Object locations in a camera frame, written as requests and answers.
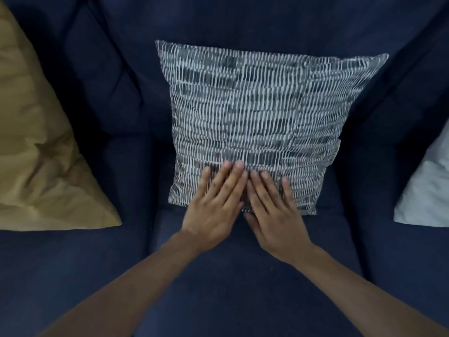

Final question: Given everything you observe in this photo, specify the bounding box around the person's left hand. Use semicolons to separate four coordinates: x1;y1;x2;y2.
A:
180;161;248;255

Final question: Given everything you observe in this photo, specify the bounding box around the person's right hand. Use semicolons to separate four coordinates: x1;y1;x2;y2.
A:
244;170;315;266

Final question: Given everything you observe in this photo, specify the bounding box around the grey white patterned cushion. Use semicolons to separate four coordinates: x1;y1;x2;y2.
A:
155;39;389;216

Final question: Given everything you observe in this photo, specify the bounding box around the person's right forearm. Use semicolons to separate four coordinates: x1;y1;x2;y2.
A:
294;244;449;337

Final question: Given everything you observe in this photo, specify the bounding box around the person's left forearm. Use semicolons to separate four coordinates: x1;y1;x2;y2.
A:
37;231;203;337

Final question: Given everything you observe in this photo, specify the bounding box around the mustard yellow cushion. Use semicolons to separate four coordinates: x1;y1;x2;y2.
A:
0;0;123;231

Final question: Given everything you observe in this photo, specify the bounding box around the dark blue sofa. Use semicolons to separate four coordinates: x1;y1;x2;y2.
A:
0;0;449;337

